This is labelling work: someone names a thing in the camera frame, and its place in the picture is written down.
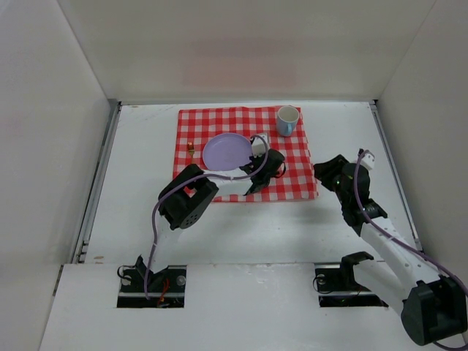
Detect white mug blue outside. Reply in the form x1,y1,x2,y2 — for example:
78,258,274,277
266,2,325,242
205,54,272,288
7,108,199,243
276,105,301,137

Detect lilac round plate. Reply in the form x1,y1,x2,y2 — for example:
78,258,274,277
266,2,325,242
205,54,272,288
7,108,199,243
202,133,252,171

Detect red white checkered cloth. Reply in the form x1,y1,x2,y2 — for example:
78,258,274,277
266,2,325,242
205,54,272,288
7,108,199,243
173,106,318,203

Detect gold fork dark handle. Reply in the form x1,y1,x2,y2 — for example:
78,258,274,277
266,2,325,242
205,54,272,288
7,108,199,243
187,142,195,163

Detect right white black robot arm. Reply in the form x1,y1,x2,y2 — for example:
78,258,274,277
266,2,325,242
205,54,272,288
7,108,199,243
314,151,467,349

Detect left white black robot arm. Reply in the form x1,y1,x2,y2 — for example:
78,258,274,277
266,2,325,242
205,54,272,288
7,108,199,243
137,149,285,293

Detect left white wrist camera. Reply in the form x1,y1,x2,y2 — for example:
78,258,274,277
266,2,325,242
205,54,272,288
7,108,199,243
250,133,270,157

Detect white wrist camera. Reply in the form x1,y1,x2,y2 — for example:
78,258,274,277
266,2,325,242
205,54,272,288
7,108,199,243
250,133,270,157
357,148,375,171

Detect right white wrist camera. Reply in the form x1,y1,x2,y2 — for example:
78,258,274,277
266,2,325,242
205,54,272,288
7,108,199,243
357,148,375,171

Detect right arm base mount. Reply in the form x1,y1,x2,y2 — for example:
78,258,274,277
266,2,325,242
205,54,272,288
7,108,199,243
312,264,388,308

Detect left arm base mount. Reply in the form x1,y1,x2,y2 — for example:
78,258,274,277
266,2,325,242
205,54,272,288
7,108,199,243
116,265,187,309

